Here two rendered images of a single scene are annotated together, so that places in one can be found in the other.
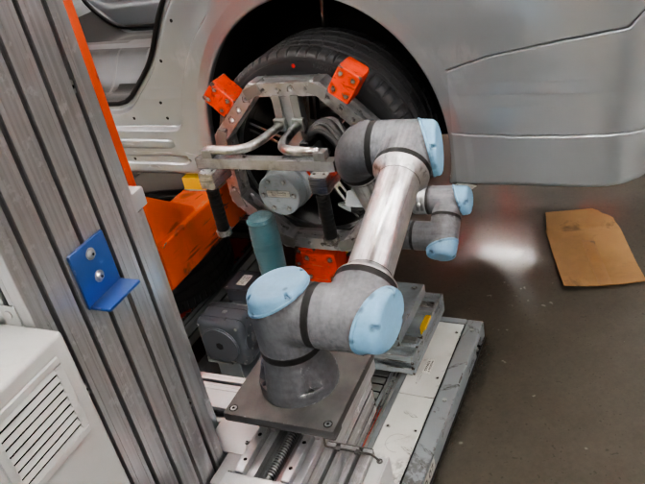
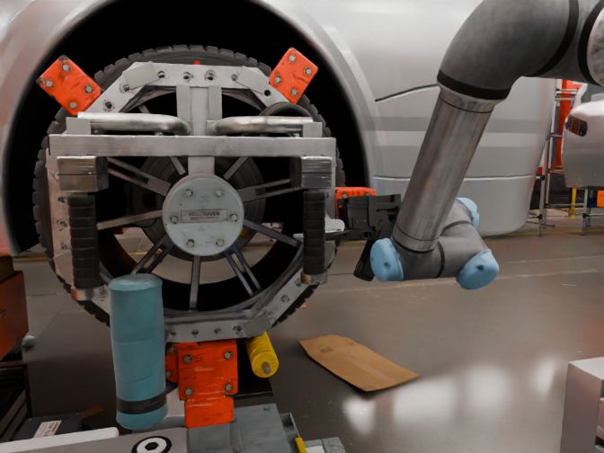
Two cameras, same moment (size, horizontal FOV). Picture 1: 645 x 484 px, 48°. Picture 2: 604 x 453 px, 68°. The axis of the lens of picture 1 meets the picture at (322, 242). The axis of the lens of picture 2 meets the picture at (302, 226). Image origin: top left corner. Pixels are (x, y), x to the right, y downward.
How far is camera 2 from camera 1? 1.46 m
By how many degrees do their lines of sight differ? 46
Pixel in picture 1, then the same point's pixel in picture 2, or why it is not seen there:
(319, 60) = (237, 59)
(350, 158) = (543, 13)
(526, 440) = not seen: outside the picture
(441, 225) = (473, 235)
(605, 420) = not seen: outside the picture
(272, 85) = (180, 68)
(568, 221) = (321, 345)
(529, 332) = (373, 440)
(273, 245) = (158, 327)
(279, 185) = (210, 199)
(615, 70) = (523, 111)
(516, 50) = not seen: hidden behind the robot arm
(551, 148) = (468, 191)
